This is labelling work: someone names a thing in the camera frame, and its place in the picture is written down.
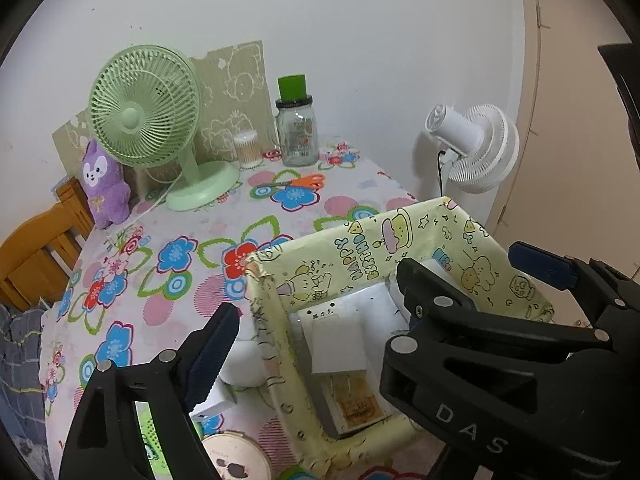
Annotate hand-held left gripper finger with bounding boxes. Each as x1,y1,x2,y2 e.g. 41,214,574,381
59,302,240,480

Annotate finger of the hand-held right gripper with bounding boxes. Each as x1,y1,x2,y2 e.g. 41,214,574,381
509,241,640,333
379,257,615,461

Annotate white round case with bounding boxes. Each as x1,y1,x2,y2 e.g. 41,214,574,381
220,327,266,387

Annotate small white box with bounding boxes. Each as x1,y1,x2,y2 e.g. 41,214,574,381
190,377,238,418

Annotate round cream compact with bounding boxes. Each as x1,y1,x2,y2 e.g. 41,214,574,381
202,431,273,480

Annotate green perforated speaker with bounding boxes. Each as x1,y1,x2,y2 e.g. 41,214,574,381
135,402,166,476

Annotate white charger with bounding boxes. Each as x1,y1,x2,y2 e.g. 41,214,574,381
310,312,368,375

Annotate yellow cartoon printed box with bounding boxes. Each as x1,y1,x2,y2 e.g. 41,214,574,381
243,196,556,476

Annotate white box with orange print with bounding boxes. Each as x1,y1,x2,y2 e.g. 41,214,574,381
297,300,396,440

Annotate floral tablecloth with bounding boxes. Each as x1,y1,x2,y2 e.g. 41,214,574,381
37,142,451,480

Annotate white standing fan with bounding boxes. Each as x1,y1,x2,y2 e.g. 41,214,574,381
417,104,521,221

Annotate beige wooden door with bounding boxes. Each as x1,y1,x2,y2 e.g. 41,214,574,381
492,0,640,281

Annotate grey plaid blanket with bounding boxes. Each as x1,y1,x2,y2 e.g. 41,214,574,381
0,302,56,480

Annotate purple plush toy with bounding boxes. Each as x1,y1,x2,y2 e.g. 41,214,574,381
81,140,132,228

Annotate glass jar with green lid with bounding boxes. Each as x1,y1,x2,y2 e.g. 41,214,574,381
275,75,319,167

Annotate clear cotton swab container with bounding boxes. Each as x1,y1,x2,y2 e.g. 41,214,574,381
233,130,262,170

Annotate wooden chair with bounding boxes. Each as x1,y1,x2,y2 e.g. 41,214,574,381
0,180,93,311

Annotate green desk fan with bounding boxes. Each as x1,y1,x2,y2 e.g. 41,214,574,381
86,45,242,212

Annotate cartoon printed cardboard sheet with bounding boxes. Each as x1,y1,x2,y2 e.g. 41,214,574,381
52,39,278,181

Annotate orange handled scissors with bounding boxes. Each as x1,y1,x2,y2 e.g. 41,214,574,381
270,174,326,192

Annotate white fan cable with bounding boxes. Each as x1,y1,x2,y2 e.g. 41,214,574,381
107,180,181,233

